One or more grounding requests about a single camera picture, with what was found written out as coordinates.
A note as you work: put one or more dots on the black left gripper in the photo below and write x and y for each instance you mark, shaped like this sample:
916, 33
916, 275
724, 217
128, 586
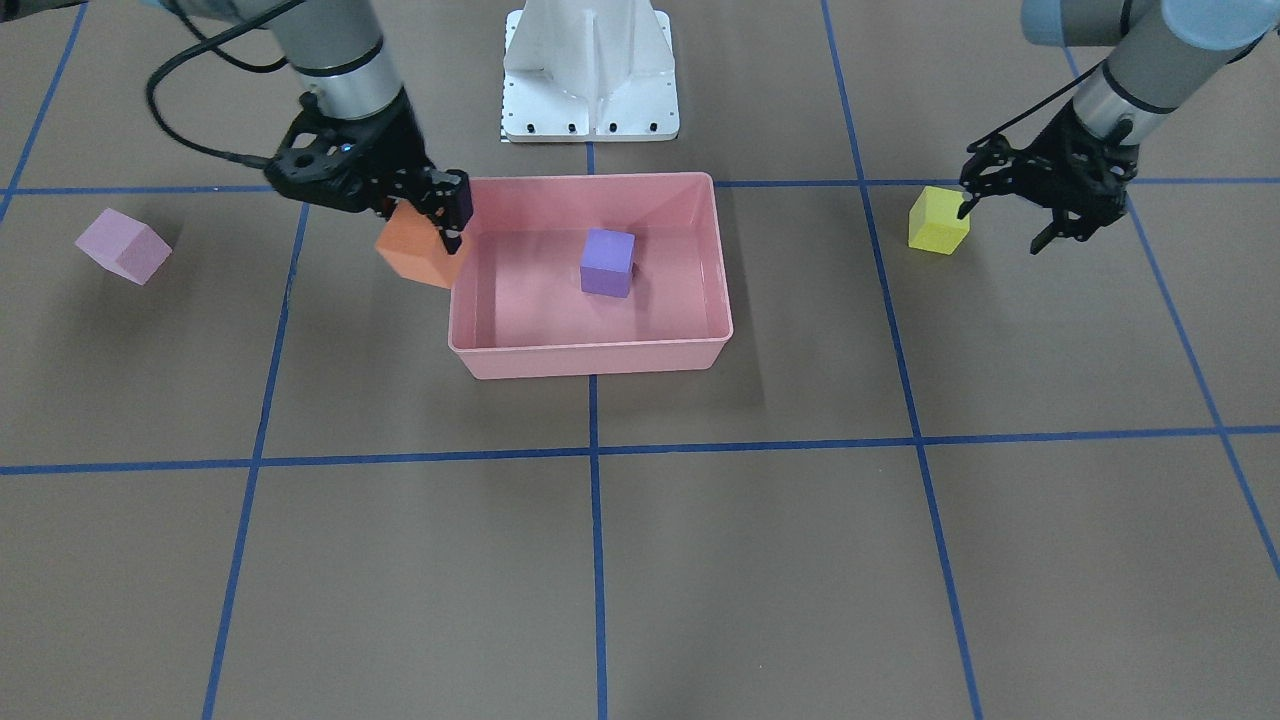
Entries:
1089, 160

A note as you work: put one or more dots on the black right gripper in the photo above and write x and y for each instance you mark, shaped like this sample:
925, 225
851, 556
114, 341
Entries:
392, 137

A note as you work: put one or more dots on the orange foam block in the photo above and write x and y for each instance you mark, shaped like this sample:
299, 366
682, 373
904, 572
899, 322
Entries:
414, 249

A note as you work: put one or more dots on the yellow foam block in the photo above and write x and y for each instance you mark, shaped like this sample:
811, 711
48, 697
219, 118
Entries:
933, 223

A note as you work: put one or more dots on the purple foam block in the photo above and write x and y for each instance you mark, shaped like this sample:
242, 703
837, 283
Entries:
607, 263

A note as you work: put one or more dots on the pink foam block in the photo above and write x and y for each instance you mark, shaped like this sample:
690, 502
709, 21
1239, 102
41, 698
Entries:
124, 246

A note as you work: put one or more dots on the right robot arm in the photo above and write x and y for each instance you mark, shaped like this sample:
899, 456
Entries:
336, 49

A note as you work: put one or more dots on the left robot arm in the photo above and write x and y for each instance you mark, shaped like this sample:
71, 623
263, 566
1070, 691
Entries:
1159, 54

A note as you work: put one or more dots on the pink plastic bin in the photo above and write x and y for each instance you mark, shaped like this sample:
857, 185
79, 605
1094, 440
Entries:
517, 310

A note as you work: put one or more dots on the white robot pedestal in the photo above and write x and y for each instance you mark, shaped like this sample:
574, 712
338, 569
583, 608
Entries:
589, 72

